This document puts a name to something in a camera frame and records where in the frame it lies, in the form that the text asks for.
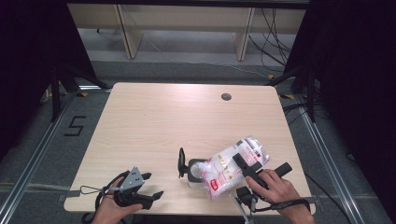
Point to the person's left hand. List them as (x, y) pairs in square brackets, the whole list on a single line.
[(107, 213)]

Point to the aluminium floor rail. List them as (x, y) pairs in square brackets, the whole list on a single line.
[(327, 161), (34, 155)]

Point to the person's right hand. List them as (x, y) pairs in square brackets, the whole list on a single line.
[(280, 189)]

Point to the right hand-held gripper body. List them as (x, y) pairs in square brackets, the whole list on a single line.
[(246, 196)]

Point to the grey tape strip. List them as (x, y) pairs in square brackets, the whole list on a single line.
[(73, 194), (312, 200)]

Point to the yellow floor tape piece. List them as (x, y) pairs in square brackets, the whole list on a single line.
[(82, 94), (288, 96), (271, 76)]

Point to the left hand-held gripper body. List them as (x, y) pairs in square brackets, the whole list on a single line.
[(132, 182)]

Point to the black curtain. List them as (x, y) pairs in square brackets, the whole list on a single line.
[(358, 77), (28, 62)]

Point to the glass jar with black lid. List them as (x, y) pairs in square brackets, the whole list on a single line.
[(186, 168)]

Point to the red and white pouch bag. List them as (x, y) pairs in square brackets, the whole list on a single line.
[(224, 174)]

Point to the beige wooden desk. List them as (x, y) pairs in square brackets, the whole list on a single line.
[(186, 18)]

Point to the black metal stand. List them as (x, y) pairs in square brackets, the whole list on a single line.
[(56, 93), (311, 93)]

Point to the grey table grommet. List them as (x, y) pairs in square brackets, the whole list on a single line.
[(226, 96)]

